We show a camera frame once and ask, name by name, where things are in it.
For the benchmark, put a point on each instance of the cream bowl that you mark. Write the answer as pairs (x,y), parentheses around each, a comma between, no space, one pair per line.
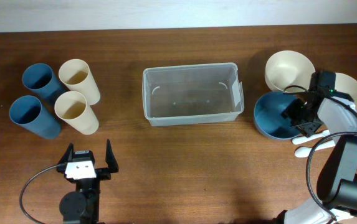
(287,67)
(347,84)

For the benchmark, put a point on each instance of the white plastic fork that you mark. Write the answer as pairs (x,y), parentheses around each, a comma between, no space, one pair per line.
(303,139)

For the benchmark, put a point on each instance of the cream cup rear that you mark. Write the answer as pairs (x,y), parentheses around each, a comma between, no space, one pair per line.
(76,75)

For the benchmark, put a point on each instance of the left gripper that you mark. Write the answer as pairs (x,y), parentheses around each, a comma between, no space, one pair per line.
(109,159)

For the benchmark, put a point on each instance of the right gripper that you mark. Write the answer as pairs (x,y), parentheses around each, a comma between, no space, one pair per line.
(307,129)

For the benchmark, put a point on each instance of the blue cup front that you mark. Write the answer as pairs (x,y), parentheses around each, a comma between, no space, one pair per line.
(29,113)

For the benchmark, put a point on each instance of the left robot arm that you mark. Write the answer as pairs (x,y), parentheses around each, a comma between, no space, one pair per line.
(82,204)

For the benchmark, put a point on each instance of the blue bowl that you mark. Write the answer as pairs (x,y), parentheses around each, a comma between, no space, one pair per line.
(268,117)

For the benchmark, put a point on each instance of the blue cup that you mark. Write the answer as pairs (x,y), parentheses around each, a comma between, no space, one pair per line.
(40,79)
(29,113)

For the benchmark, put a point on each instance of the cream cup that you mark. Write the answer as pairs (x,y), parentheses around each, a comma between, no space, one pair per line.
(72,107)
(76,75)

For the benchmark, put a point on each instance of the clear plastic container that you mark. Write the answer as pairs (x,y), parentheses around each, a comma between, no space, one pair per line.
(192,94)

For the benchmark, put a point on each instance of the cream cup front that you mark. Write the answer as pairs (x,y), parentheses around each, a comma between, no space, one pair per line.
(72,107)

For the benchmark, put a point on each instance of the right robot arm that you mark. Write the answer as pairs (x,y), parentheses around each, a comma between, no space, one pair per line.
(335,197)

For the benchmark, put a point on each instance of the white plastic spoon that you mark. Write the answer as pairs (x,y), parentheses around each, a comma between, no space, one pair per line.
(304,151)

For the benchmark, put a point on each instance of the blue cup rear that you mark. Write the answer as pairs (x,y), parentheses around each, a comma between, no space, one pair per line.
(40,79)

